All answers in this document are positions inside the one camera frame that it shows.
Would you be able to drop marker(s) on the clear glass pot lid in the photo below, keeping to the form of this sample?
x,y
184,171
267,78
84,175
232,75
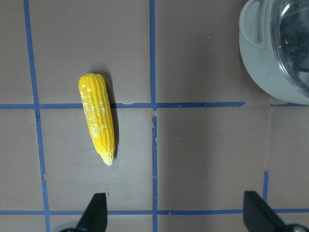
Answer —
x,y
290,41

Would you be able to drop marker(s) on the yellow corn cob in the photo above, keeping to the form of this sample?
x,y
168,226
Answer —
x,y
97,111

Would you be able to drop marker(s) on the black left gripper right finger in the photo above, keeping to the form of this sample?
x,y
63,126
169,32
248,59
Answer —
x,y
258,216

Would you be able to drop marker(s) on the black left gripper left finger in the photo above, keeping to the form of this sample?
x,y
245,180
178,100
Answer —
x,y
94,218

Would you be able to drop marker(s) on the pale green cooking pot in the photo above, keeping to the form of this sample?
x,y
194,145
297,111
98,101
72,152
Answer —
x,y
258,56

